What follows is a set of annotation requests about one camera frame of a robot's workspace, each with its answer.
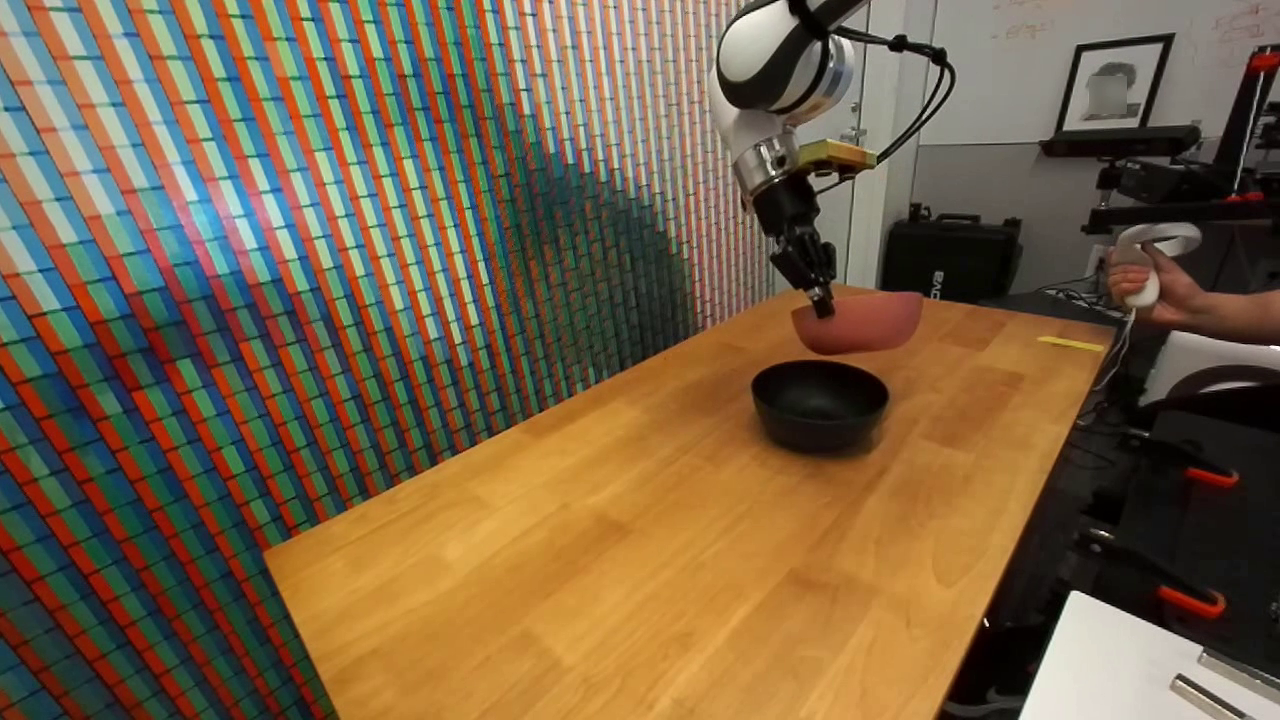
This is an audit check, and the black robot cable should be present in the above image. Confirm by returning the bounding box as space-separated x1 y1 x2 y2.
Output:
836 20 959 170

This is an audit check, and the white VR controller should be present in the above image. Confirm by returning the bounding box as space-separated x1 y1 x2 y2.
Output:
1107 221 1204 308

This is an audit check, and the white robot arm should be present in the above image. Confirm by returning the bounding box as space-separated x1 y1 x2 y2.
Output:
708 0 865 321

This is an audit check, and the black bowl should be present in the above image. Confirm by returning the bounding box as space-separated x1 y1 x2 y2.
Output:
753 359 889 457

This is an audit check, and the operator forearm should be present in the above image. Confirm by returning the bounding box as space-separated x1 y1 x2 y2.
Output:
1200 292 1280 343

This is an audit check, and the yellow tape strip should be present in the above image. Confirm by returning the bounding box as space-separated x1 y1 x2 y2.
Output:
1036 336 1107 356

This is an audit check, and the white board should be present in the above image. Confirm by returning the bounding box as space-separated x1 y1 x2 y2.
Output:
1021 593 1280 720

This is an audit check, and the orange black clamp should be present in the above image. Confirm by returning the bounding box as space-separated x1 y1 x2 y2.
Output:
1128 426 1239 488
1077 527 1227 621

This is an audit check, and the framed portrait picture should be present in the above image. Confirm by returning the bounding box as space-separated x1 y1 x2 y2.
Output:
1055 30 1173 132

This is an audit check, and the orange black clamp left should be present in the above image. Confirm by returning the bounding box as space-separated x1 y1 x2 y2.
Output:
1077 527 1227 621

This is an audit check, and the operator hand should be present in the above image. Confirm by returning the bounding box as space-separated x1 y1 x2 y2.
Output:
1103 251 1207 328

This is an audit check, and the pink bowl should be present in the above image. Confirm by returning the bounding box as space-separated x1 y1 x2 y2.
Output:
793 292 923 356

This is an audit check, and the orange black clamp right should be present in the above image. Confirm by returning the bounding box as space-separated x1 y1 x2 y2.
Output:
1128 426 1239 488

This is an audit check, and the black wall shelf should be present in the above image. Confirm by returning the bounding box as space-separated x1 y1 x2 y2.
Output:
1039 125 1200 158

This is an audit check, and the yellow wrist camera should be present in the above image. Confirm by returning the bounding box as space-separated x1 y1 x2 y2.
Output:
797 139 874 177

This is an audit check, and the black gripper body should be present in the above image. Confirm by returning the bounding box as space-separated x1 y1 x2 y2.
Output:
753 177 836 289

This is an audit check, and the black equipment case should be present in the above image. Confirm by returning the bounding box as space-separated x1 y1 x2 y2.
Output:
878 213 1022 304

